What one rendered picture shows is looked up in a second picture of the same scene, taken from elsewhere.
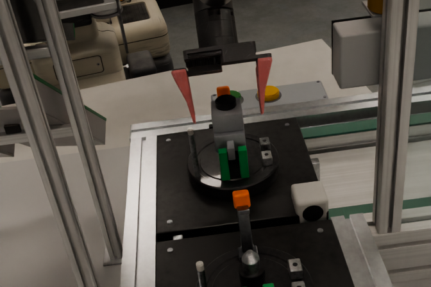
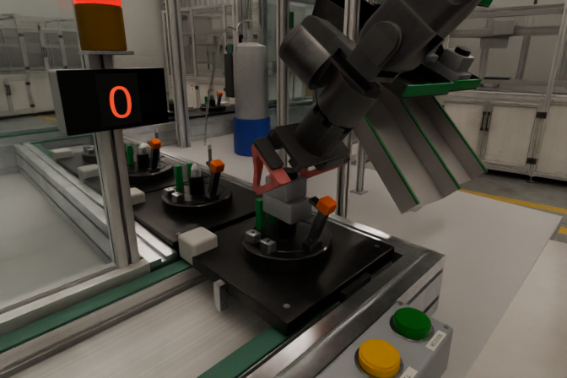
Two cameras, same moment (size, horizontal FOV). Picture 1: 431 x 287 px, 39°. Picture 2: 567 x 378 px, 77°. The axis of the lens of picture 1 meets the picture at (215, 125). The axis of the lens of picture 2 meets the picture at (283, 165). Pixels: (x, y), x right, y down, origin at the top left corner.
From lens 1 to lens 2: 1.19 m
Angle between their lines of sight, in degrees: 114
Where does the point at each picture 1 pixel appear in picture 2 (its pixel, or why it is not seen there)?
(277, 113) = (331, 341)
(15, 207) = (450, 245)
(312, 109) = (284, 364)
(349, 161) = (199, 363)
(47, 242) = not seen: hidden behind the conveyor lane
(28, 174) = (497, 263)
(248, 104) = (382, 332)
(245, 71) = not seen: outside the picture
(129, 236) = not seen: hidden behind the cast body
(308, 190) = (197, 234)
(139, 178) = (352, 225)
